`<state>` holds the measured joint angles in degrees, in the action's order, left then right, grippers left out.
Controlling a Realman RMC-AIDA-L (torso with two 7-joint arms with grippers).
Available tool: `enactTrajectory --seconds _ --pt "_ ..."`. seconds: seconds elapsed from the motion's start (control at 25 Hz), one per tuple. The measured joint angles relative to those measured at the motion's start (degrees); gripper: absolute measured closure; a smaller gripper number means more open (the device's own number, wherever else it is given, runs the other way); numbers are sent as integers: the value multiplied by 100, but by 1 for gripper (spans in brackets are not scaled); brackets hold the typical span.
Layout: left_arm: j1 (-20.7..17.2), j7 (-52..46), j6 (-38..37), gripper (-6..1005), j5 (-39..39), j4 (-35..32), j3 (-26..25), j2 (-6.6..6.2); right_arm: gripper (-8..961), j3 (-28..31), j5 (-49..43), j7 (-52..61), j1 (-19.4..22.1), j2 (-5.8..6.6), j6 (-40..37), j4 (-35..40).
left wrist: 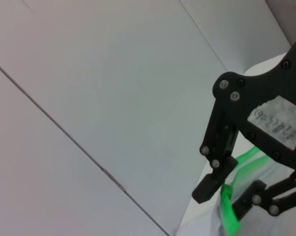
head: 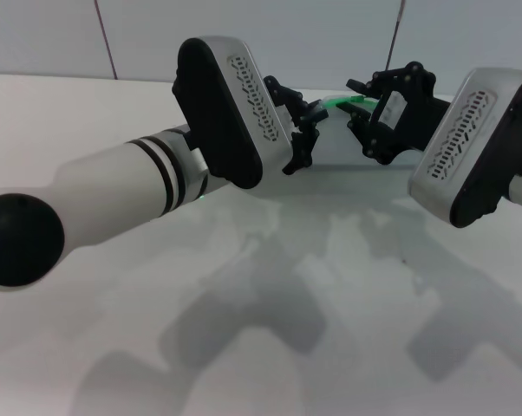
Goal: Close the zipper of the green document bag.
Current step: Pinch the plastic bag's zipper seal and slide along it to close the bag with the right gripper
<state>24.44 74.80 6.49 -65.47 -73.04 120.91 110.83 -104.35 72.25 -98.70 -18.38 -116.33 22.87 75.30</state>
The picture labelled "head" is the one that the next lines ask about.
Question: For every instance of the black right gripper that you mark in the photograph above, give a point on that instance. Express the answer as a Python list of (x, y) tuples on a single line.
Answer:
[(421, 117)]

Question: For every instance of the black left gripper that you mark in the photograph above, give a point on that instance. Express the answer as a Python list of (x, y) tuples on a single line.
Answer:
[(289, 121)]

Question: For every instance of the green zipper slider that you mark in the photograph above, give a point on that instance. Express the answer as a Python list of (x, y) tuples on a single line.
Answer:
[(357, 99)]

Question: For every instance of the clear green-zipper document bag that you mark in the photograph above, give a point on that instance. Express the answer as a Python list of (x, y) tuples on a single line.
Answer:
[(332, 102)]

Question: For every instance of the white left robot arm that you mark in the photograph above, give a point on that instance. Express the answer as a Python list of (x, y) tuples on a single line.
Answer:
[(113, 182)]

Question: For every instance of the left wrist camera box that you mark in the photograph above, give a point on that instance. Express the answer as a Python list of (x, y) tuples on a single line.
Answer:
[(230, 112)]

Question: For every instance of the silver left mount bracket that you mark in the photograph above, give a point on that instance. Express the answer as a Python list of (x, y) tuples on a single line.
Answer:
[(199, 161)]

